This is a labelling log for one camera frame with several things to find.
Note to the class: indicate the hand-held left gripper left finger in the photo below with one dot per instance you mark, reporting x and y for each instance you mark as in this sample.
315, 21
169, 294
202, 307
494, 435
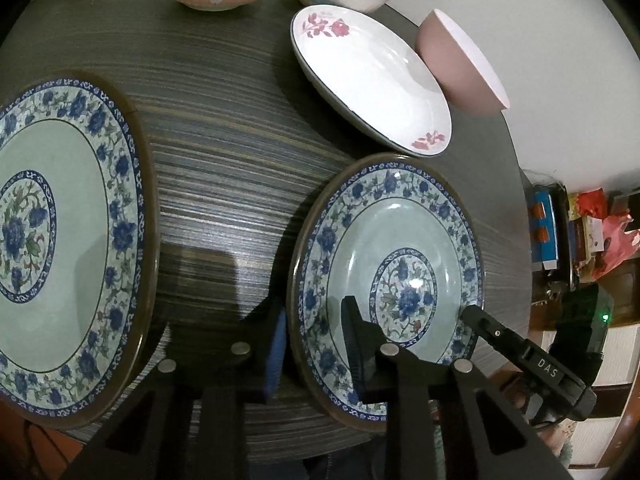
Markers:
277, 355

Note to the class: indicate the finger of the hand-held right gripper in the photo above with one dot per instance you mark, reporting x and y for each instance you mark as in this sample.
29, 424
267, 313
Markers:
492, 331

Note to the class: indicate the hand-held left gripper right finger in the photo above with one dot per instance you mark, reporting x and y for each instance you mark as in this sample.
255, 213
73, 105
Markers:
351, 342

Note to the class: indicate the small blue floral plate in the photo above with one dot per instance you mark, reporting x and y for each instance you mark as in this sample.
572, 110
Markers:
400, 240

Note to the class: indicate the pink bowl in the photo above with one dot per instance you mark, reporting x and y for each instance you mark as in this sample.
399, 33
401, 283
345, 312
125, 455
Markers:
450, 70

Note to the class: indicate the white plate with pink flowers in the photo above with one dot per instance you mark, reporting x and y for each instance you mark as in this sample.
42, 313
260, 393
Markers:
370, 75

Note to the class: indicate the white cabinet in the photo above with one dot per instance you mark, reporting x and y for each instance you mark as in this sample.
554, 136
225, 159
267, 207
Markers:
620, 355

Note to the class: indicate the red plastic bag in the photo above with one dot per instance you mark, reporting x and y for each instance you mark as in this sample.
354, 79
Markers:
615, 245

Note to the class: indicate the blue box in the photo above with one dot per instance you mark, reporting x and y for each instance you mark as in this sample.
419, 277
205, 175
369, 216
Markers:
545, 240

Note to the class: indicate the large blue floral plate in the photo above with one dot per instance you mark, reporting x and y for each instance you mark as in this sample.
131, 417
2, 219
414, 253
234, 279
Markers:
60, 210

